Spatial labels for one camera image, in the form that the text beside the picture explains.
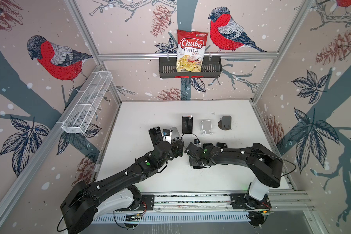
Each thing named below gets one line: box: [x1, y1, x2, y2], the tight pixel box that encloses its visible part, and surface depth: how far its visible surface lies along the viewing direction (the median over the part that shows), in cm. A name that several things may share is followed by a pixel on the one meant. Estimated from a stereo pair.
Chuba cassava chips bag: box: [176, 29, 209, 73], surface depth 86 cm
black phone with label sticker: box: [216, 142, 228, 149], surface depth 97 cm
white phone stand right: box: [200, 119, 214, 136], surface depth 97 cm
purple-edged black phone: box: [181, 115, 194, 135], surface depth 94 cm
